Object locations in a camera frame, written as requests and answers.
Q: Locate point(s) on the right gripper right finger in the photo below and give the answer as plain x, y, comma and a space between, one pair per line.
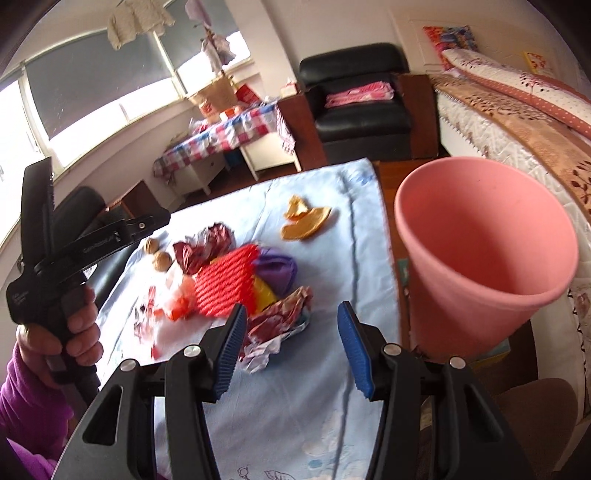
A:
470, 438

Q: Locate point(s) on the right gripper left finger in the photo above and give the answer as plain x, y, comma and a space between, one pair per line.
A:
115, 437

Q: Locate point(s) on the red white snack wrapper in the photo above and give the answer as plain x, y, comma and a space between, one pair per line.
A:
147, 323

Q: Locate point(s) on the clear red plastic bag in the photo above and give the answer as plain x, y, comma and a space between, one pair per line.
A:
175, 297

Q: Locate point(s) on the maroon paper wrapper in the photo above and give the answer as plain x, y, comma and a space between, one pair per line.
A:
266, 331

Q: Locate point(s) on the red foam net sleeve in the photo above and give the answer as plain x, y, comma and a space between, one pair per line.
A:
227, 281

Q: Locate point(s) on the yellow plastic bag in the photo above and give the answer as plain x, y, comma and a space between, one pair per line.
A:
263, 293

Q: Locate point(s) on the dark red wrapper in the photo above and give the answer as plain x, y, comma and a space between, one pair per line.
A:
193, 254

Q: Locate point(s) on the orange peel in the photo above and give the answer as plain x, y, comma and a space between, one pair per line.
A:
302, 221

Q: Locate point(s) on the person's left hand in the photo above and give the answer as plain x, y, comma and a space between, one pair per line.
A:
35, 343

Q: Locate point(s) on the black leather sofa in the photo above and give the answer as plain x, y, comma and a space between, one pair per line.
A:
84, 210

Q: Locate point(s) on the walnut far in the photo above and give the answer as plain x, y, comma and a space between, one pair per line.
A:
151, 246

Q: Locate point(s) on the walnut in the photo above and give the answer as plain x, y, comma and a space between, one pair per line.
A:
151, 246
161, 261

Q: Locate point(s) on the walnut near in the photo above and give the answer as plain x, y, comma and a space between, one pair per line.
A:
161, 261

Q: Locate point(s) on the light blue table cloth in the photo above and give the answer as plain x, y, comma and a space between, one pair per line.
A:
301, 416

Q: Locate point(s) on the grey roller blind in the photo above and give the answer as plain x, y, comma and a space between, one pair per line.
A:
72, 80

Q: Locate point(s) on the pink plastic bin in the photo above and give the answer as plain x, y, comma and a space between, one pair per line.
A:
489, 246

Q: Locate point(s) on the checkered table cloth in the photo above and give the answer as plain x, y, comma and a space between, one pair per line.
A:
224, 136

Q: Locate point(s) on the brown paper shopping bag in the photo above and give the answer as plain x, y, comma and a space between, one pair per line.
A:
215, 97

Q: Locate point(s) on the white desk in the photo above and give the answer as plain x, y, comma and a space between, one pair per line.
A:
256, 156

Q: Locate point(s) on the red gift bag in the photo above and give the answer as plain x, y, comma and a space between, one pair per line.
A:
247, 96

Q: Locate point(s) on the hanging cream sweater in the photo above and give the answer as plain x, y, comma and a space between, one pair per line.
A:
132, 18

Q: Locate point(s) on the coat rack with clothes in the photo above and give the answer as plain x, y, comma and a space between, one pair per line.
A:
214, 46

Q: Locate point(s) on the tissue box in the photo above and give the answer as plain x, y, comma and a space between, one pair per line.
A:
289, 89

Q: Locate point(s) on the black leather armchair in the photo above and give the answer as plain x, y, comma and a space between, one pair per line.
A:
405, 128

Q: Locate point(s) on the bed with patterned cover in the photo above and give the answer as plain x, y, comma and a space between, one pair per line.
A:
475, 119

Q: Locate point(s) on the pink folded blanket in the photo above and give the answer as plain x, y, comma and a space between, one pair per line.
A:
373, 92

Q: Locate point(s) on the rolled white red quilt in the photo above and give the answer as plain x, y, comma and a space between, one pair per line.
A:
548, 96

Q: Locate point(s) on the yellow small cushion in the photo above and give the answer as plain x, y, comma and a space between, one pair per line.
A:
538, 64

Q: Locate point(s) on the colourful pillow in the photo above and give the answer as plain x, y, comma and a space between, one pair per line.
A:
455, 37

